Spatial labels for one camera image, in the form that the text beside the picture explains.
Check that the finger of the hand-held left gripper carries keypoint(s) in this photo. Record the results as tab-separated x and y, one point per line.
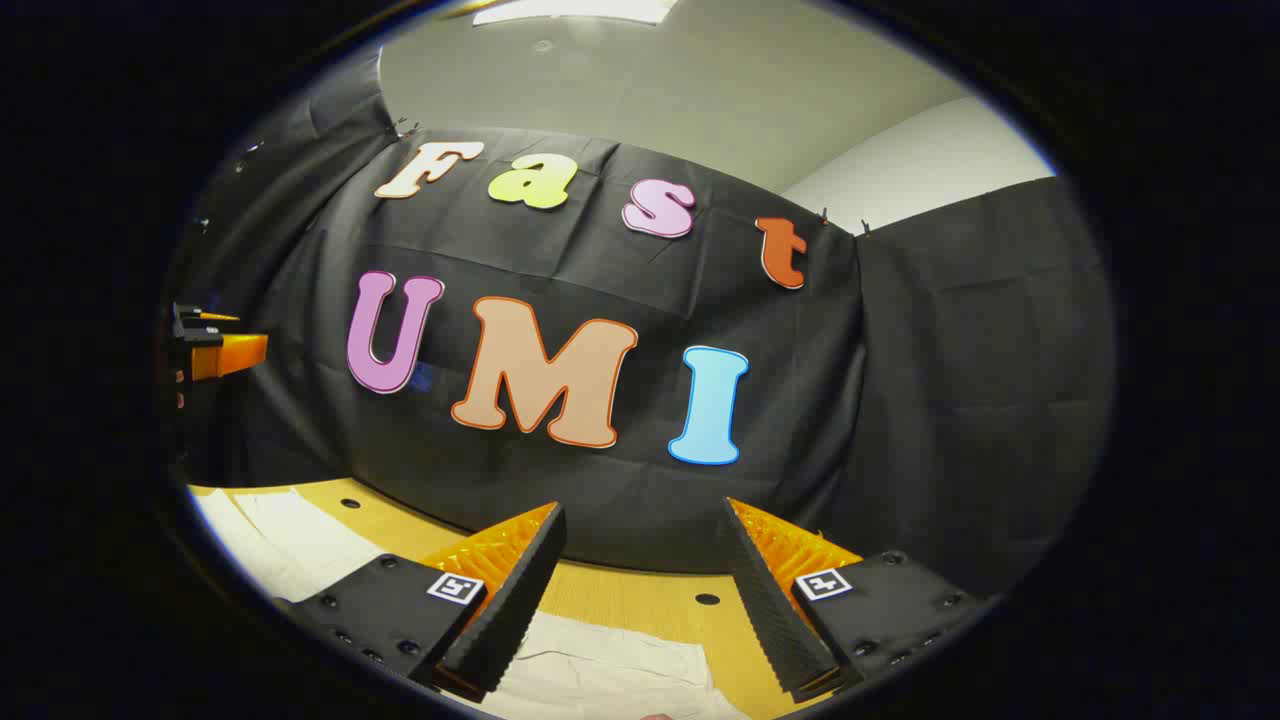
218	317
235	355

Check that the black backdrop cloth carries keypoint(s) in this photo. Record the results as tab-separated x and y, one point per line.
900	400

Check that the white jeans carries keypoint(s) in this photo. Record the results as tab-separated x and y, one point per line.
610	660

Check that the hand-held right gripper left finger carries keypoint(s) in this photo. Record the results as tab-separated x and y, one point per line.
510	610

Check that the ceiling light panel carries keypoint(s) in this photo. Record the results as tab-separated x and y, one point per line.
570	10

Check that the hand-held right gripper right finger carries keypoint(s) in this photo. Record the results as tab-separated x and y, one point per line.
770	610

